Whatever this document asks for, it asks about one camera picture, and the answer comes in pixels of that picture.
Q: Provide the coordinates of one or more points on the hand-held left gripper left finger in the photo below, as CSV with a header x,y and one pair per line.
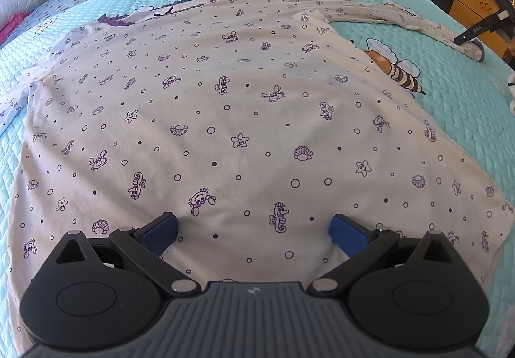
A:
x,y
161,231

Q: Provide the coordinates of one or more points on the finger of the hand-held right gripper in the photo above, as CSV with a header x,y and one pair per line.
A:
x,y
481,29

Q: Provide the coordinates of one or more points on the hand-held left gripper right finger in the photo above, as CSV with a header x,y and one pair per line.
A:
x,y
350,235

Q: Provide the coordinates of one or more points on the cream printed pajama top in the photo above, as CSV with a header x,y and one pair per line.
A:
x,y
241,100

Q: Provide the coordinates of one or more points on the wooden cabinet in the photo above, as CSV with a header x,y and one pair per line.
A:
x,y
470,0

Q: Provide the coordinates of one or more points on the striped white cloth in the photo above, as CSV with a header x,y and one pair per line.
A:
x,y
511,92

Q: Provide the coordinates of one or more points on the bee print quilted bedspread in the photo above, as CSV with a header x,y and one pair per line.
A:
x,y
462,108

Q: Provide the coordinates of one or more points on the pink blanket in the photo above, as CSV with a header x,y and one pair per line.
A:
x,y
10,28

